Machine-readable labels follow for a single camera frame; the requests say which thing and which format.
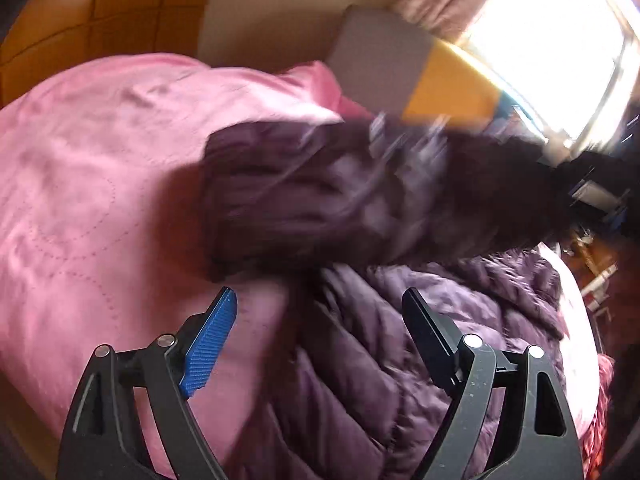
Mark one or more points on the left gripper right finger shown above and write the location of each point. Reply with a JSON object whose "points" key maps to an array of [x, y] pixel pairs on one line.
{"points": [[536, 436]]}

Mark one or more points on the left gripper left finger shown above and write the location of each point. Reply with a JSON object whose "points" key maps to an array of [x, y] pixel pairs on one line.
{"points": [[103, 437]]}

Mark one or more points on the purple quilted down jacket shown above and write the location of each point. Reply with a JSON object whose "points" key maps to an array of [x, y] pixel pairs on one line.
{"points": [[349, 216]]}

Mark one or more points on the red ruffled blanket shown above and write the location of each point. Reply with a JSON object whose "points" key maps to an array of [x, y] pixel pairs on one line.
{"points": [[592, 442]]}

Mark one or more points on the cluttered wooden desk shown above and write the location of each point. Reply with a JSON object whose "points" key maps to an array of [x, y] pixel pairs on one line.
{"points": [[606, 270]]}

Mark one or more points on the bright window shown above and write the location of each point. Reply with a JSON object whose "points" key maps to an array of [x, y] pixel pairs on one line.
{"points": [[571, 65]]}

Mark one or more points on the pink dotted bed quilt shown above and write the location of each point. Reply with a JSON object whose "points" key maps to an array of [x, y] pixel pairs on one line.
{"points": [[102, 230]]}

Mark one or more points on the grey yellow blue headboard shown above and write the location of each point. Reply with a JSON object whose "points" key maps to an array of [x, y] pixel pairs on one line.
{"points": [[386, 64]]}

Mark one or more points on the wooden wardrobe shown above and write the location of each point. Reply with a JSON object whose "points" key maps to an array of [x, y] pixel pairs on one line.
{"points": [[49, 36]]}

